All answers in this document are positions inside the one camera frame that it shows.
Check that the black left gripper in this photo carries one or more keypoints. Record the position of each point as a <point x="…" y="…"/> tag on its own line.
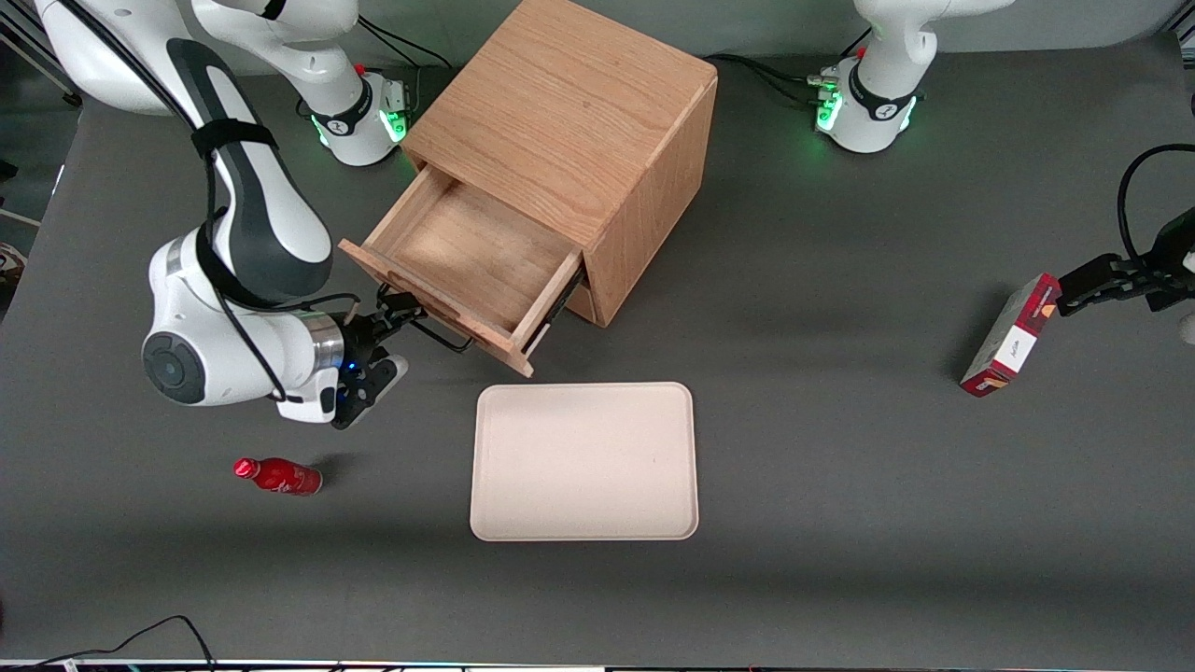
<point x="1169" y="263"/>

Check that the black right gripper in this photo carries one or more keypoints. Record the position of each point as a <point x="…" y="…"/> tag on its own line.
<point x="362" y="333"/>

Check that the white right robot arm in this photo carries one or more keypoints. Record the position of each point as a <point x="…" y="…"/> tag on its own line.
<point x="271" y="233"/>

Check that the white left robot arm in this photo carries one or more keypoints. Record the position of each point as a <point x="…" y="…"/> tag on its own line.
<point x="873" y="112"/>

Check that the wooden drawer cabinet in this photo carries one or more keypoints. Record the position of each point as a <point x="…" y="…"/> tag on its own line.
<point x="569" y="103"/>

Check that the red plaid cardboard box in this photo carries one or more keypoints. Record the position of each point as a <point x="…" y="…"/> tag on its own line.
<point x="1013" y="345"/>

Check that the red metal bottle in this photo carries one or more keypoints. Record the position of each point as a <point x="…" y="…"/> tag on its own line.
<point x="285" y="477"/>

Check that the beige plastic tray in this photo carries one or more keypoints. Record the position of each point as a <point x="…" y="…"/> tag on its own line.
<point x="583" y="462"/>

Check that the black metal frame rail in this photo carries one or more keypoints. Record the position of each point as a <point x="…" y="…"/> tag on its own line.
<point x="47" y="47"/>

